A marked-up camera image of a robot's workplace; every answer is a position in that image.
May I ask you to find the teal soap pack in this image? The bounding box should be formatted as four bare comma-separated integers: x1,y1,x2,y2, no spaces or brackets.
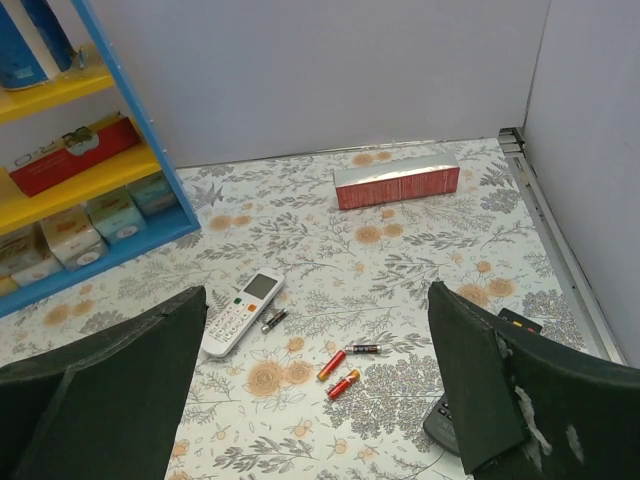
87,187,146,245
126,172,178,217

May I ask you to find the black TV remote control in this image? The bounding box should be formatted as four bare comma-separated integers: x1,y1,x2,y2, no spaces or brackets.
423,308,543,456

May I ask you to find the red gold AAA battery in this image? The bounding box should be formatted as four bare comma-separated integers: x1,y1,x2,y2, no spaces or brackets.
328,369,360,401
317,350,346,382

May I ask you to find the white remote control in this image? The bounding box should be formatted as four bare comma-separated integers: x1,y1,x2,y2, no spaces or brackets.
201,268,285,358

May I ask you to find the blue white cylindrical can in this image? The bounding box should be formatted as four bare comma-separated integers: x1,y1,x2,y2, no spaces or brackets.
1,0,76,91

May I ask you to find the aluminium table edge rail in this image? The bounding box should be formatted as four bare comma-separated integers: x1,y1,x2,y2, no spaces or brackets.
497,127,627,365

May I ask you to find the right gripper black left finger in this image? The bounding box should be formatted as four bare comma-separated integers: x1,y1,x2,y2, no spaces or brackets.
1,286,207,479

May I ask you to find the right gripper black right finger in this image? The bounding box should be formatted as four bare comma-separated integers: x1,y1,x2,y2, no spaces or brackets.
428,282,639,474

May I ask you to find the blue shelf unit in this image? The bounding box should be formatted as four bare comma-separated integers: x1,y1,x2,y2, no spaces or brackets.
1,1,199,315

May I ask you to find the white orange soap pack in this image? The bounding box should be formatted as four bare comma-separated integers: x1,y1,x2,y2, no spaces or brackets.
39,205,109,271

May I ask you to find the black red AAA battery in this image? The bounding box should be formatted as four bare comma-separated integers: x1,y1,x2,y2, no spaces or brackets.
344,344,383,355

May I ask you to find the red flat box on shelf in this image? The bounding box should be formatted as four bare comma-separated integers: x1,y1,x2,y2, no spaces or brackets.
6,112,141,197

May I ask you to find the red silver long box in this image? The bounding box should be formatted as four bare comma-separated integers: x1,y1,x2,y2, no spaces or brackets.
333,153,460,210

